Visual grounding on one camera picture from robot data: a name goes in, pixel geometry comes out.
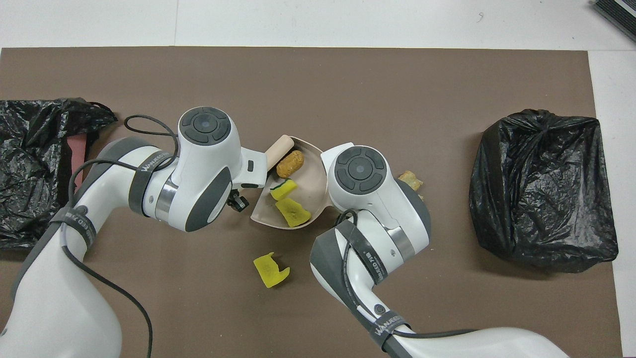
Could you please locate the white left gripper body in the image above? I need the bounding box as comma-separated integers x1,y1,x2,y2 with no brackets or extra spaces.
240,146,270,188

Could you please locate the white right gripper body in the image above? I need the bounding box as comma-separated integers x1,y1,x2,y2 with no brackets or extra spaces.
320,142,356,167

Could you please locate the beige hand brush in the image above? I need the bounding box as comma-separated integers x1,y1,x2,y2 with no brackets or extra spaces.
263,134,296,172

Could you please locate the beige plastic dustpan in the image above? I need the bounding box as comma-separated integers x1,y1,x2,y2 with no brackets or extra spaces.
250,135,331,229

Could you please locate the yellow sponge piece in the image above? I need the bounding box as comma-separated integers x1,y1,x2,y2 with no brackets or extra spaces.
253,252,291,289
275,198,312,228
270,179,298,201

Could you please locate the brown croquette toy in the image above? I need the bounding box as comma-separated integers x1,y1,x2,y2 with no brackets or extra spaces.
276,150,305,179

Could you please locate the pale beige foam chunk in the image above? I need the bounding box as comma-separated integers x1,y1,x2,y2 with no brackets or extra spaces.
397,171,424,192

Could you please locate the pink plastic bin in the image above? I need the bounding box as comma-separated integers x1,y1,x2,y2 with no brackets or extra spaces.
66,135,88,185

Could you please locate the black plastic trash bag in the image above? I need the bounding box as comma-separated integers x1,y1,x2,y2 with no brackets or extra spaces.
0,97,119,251
469,108,620,274

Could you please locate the brown table mat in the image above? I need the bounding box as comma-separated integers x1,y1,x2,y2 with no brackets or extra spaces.
0,46,623,358

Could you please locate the dark striped mat corner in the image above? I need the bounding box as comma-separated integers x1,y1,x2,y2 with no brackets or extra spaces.
591,0,636,43

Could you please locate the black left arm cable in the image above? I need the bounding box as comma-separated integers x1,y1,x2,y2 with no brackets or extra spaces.
61,114,180,358

